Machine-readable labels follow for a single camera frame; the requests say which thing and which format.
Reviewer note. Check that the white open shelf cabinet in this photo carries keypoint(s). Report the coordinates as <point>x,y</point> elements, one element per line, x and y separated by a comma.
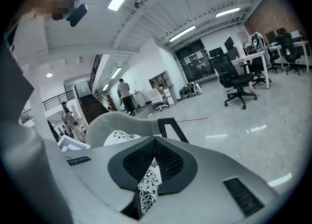
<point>162,87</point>

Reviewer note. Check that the black glass door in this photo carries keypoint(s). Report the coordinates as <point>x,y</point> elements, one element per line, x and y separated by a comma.
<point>193,60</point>

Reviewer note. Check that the large black mesh office chair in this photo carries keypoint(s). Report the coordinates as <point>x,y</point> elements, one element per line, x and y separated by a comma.
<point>232,79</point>

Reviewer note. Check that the white black floral cushion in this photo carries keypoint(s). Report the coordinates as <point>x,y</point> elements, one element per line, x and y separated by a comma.
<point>149,184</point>

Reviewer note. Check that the black computer monitor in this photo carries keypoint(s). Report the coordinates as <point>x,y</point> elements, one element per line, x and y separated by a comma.
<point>271,37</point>
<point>232,53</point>
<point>216,52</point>
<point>229,43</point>

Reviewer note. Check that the white office chair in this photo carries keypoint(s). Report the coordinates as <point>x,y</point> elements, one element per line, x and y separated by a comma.
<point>158,98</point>

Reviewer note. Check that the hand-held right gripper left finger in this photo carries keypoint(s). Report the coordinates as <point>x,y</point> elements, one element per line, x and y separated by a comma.
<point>97,169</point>

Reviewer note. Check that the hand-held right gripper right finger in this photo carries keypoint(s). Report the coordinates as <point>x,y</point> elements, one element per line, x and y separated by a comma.
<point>209,169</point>

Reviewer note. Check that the dome security camera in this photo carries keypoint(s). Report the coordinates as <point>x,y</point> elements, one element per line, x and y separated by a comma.
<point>139,4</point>

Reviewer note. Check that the black metal railing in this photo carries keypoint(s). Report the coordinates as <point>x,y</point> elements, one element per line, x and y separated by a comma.
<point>57,100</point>

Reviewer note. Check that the round ceiling light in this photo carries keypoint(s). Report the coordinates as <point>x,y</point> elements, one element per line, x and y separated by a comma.
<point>49,75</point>

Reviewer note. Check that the dark wooden staircase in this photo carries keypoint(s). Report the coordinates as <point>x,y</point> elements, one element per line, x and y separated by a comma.
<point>92,107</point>

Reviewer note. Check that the long white desk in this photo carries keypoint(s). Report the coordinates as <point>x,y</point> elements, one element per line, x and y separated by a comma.
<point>296,45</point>

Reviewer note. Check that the black head-worn camera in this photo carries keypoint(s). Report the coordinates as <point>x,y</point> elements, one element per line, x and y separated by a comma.
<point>77,14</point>

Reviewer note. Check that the pile of black white bags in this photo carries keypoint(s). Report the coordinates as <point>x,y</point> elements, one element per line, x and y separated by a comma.
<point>191,89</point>

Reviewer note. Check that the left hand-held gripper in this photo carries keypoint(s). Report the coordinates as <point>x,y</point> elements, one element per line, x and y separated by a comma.
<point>72,144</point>

